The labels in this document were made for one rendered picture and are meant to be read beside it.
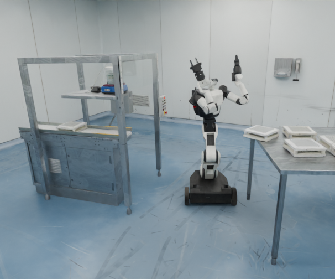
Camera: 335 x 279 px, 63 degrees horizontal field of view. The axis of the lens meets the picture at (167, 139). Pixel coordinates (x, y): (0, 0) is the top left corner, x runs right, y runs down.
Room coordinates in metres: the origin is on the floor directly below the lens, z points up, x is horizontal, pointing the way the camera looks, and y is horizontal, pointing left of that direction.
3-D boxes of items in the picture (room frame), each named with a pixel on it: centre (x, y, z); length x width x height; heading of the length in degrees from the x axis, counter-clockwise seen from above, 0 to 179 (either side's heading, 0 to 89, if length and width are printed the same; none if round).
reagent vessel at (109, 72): (2.87, 0.53, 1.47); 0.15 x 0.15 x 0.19
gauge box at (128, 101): (2.95, 0.48, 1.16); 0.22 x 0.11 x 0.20; 71
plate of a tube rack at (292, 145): (2.14, -1.13, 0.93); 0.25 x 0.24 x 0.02; 178
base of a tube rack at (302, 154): (2.14, -1.13, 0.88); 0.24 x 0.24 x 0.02; 88
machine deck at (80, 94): (2.89, 0.72, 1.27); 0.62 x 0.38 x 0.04; 71
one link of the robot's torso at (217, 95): (3.09, -0.46, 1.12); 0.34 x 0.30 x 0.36; 131
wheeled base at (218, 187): (3.02, -0.48, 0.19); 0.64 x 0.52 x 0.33; 176
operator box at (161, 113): (3.58, 0.06, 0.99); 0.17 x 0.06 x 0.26; 161
